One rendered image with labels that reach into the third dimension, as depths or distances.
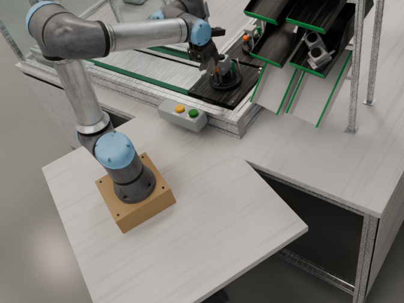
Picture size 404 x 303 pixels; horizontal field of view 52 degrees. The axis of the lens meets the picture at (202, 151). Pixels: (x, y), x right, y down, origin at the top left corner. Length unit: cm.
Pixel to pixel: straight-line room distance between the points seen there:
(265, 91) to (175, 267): 71
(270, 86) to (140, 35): 58
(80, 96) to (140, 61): 86
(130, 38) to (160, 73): 84
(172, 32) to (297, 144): 65
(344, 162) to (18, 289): 199
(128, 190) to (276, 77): 67
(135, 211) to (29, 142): 223
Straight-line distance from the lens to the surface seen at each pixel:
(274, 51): 145
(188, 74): 193
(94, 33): 112
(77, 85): 130
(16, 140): 368
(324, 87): 148
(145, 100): 193
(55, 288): 262
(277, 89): 155
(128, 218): 145
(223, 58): 167
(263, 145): 161
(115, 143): 133
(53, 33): 114
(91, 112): 136
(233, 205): 145
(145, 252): 144
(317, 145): 159
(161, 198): 146
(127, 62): 216
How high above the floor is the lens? 204
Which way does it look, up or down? 46 degrees down
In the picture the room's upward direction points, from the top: 18 degrees counter-clockwise
